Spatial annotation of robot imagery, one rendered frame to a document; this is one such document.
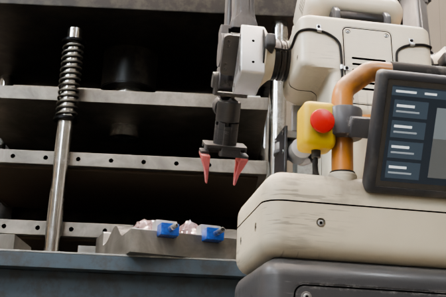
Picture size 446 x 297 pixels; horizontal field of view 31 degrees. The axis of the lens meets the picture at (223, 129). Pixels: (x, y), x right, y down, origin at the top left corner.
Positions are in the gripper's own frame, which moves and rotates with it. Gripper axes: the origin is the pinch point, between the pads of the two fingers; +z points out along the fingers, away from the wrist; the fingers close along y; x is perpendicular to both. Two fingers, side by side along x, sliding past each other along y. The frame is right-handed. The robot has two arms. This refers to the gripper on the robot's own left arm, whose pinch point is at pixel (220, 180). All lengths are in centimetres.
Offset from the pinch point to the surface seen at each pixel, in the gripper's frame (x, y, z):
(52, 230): -78, 43, 38
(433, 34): -396, -211, -43
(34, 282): 5, 42, 27
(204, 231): 9.6, 3.9, 10.4
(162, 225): 12.4, 13.9, 8.9
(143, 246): 11.9, 17.8, 14.1
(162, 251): 11.7, 13.3, 15.2
